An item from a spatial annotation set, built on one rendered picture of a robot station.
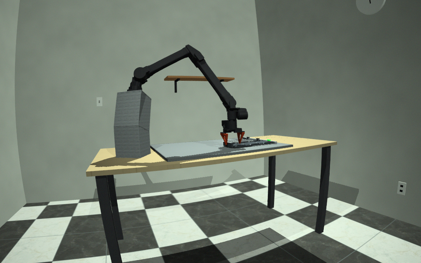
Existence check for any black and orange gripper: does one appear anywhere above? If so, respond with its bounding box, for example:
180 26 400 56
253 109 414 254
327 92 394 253
220 119 245 145

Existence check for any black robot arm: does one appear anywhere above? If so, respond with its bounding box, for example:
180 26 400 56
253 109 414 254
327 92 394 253
127 45 248 129

